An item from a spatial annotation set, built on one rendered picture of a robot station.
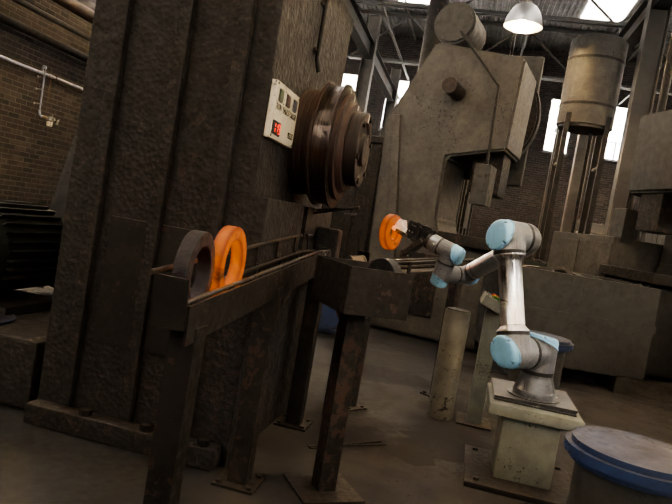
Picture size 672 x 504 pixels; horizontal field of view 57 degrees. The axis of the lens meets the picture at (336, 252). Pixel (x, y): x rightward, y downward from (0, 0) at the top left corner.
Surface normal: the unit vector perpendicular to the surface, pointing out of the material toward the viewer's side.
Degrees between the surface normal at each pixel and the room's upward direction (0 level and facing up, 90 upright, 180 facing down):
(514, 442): 90
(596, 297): 90
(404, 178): 90
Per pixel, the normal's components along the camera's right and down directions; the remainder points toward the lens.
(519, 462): -0.21, 0.02
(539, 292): 0.05, 0.06
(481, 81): -0.43, -0.03
